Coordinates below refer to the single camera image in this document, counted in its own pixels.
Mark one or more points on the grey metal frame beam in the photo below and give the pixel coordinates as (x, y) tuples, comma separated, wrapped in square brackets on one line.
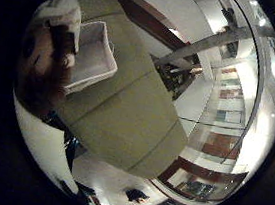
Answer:
[(215, 41)]

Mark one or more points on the beige lion plush toy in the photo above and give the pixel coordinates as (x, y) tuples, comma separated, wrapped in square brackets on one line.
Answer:
[(52, 55)]

